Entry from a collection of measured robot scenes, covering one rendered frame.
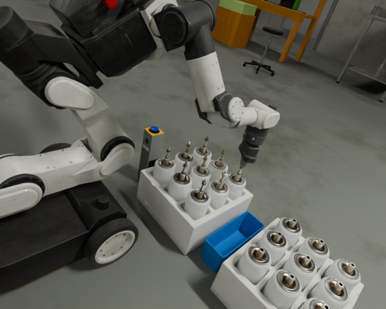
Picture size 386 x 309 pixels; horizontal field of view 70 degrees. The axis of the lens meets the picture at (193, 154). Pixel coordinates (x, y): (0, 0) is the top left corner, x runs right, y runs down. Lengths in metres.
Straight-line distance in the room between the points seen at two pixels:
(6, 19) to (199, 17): 0.46
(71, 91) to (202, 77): 0.38
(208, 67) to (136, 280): 0.81
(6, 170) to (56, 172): 0.14
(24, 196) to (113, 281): 0.43
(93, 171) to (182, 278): 0.54
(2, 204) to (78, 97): 0.40
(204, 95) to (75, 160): 0.53
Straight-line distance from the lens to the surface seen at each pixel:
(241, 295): 1.07
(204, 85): 0.82
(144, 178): 1.29
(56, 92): 0.86
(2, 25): 0.81
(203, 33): 0.80
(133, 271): 1.17
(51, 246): 1.04
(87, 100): 0.91
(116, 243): 1.11
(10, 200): 1.01
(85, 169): 1.08
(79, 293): 1.13
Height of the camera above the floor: 1.00
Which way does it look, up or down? 34 degrees down
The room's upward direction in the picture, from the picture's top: 15 degrees clockwise
